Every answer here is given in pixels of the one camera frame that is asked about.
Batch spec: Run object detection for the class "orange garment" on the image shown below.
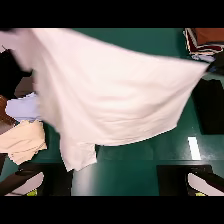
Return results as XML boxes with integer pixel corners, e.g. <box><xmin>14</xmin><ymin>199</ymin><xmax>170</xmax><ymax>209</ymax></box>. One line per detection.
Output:
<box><xmin>194</xmin><ymin>27</ymin><xmax>224</xmax><ymax>46</ymax></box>

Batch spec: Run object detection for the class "lavender garment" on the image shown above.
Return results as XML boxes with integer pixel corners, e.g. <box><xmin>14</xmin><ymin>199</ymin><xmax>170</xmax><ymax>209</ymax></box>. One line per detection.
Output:
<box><xmin>4</xmin><ymin>92</ymin><xmax>42</xmax><ymax>123</ymax></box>

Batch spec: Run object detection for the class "cream garment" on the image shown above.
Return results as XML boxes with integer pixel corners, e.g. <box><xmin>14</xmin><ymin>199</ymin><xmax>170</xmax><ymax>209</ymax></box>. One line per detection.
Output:
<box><xmin>0</xmin><ymin>119</ymin><xmax>48</xmax><ymax>166</ymax></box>

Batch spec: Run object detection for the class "white T-shirt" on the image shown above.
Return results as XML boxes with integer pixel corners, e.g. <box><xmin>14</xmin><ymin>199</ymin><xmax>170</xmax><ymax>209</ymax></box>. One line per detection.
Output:
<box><xmin>0</xmin><ymin>27</ymin><xmax>210</xmax><ymax>173</ymax></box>

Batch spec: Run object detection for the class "black garment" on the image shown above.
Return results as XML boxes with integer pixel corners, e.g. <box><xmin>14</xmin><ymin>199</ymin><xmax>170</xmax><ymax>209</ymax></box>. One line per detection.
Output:
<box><xmin>192</xmin><ymin>78</ymin><xmax>224</xmax><ymax>136</ymax></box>
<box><xmin>0</xmin><ymin>49</ymin><xmax>34</xmax><ymax>100</ymax></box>

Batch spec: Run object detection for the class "dark red garment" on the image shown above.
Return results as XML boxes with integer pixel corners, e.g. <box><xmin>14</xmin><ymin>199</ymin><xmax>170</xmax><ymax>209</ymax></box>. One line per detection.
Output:
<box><xmin>184</xmin><ymin>28</ymin><xmax>224</xmax><ymax>55</ymax></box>

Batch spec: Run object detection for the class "pale blue garment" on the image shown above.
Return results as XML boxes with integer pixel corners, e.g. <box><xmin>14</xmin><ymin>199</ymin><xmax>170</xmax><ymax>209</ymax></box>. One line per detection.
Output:
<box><xmin>191</xmin><ymin>53</ymin><xmax>216</xmax><ymax>64</ymax></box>

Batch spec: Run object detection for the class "rust brown garment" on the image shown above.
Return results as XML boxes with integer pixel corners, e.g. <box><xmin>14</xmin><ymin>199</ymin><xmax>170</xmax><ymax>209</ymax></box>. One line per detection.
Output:
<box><xmin>0</xmin><ymin>95</ymin><xmax>15</xmax><ymax>126</ymax></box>

